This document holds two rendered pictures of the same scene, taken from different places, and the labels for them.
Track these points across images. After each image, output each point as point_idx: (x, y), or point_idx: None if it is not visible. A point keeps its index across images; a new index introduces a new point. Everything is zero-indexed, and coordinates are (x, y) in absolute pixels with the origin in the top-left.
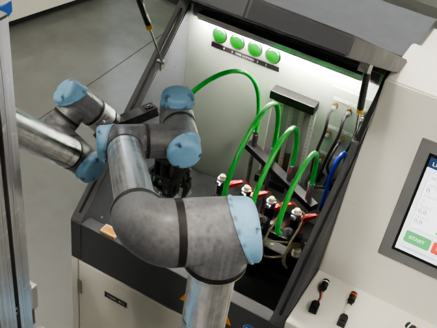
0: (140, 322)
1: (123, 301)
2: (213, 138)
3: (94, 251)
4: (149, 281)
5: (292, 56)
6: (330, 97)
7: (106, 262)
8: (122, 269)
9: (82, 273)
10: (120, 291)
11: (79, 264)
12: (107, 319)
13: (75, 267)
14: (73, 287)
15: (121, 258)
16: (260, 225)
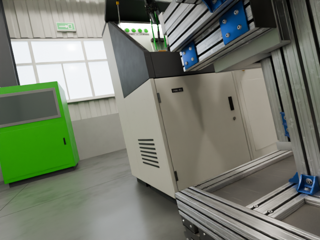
0: (190, 95)
1: (181, 87)
2: None
3: (160, 65)
4: None
5: (151, 28)
6: (165, 36)
7: (167, 67)
8: (175, 66)
9: (158, 85)
10: (177, 82)
11: (155, 81)
12: (177, 109)
13: (153, 85)
14: (155, 102)
15: (172, 59)
16: None
